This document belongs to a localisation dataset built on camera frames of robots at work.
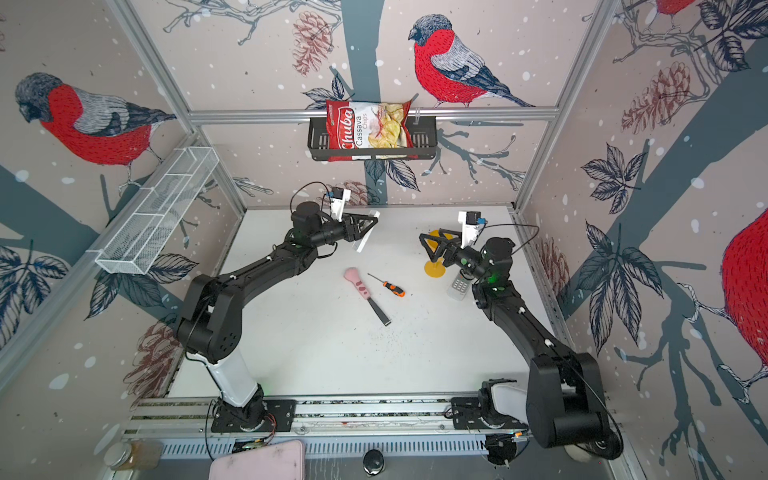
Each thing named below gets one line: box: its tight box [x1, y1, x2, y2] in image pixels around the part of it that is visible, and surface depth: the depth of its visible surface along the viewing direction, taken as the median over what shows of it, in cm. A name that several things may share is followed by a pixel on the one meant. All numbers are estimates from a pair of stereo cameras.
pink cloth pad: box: [208, 440, 306, 480], surface depth 67 cm
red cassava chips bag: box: [326, 100, 417, 162], surface depth 89 cm
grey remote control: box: [446, 272, 470, 301], surface depth 98 cm
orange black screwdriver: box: [367, 272, 406, 297], surface depth 97 cm
